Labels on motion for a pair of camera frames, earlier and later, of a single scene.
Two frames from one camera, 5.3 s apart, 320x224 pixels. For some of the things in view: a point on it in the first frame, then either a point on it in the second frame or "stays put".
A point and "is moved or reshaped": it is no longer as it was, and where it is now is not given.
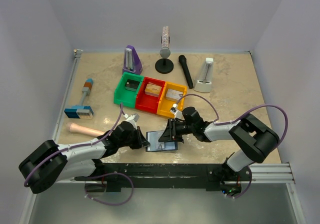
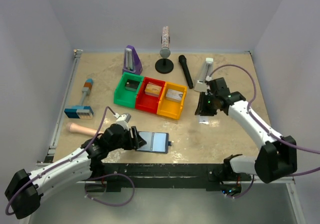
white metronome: x=204 y=81 stays put
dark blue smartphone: x=153 y=144 is moved or reshaped
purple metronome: x=132 y=63 stays put
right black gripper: x=169 y=134 to x=202 y=109
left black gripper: x=141 y=141 stays put
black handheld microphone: x=182 y=59 stays put
